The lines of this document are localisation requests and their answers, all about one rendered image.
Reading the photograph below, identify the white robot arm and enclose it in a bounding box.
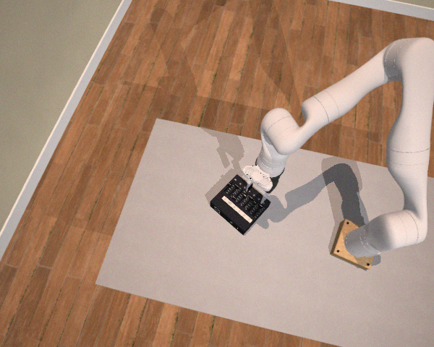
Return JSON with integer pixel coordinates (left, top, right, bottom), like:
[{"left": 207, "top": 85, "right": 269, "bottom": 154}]
[{"left": 260, "top": 38, "right": 434, "bottom": 257}]

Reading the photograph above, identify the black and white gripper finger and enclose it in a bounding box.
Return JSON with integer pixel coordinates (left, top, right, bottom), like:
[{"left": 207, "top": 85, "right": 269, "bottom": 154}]
[
  {"left": 246, "top": 180, "right": 253, "bottom": 192},
  {"left": 260, "top": 193, "right": 270, "bottom": 204}
]

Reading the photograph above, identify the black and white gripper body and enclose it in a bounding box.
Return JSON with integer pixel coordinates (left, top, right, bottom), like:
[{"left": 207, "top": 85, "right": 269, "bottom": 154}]
[{"left": 242, "top": 153, "right": 286, "bottom": 193}]

